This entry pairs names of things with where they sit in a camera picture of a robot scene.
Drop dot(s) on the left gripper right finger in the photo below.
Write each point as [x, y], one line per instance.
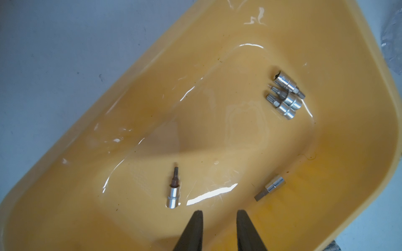
[248, 238]

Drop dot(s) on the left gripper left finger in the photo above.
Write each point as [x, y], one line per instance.
[192, 236]

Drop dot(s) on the silver socket bit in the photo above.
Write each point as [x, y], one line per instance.
[290, 99]
[270, 187]
[281, 107]
[174, 193]
[286, 82]

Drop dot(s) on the yellow plastic storage box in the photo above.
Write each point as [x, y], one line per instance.
[196, 100]

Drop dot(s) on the clear plastic cup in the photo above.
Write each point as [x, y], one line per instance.
[391, 42]

